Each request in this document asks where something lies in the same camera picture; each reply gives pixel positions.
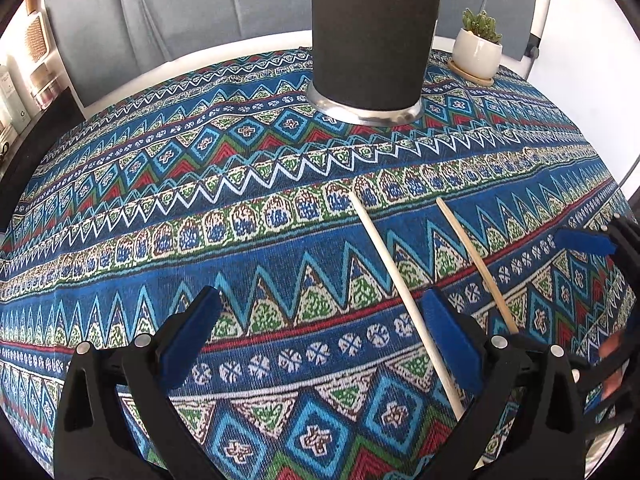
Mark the white board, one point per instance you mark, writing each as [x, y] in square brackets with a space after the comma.
[590, 60]

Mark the wooden hairbrush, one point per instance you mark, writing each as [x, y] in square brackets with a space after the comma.
[36, 35]

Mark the blue patterned tablecloth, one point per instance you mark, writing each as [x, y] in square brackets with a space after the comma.
[250, 185]

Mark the pale wooden chopstick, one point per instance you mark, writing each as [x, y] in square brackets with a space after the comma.
[390, 265]

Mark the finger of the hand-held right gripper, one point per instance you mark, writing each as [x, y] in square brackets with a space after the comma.
[592, 375]
[585, 242]

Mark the cactus in white pot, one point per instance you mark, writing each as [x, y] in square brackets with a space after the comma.
[477, 50]

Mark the grey cloth backdrop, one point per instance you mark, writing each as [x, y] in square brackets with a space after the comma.
[200, 10]

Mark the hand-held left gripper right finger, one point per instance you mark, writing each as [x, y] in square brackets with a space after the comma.
[450, 335]

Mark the pink jar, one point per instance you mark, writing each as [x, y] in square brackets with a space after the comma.
[44, 85]

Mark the round wooden coaster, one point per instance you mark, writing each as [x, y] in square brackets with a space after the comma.
[470, 79]

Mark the black cup with metal base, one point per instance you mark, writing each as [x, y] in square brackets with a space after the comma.
[372, 35]

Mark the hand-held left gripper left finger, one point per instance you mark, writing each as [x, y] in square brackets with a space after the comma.
[195, 335]

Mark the black clip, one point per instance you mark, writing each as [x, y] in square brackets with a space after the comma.
[535, 46]

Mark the person's right hand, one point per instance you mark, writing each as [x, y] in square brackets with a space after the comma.
[611, 347]

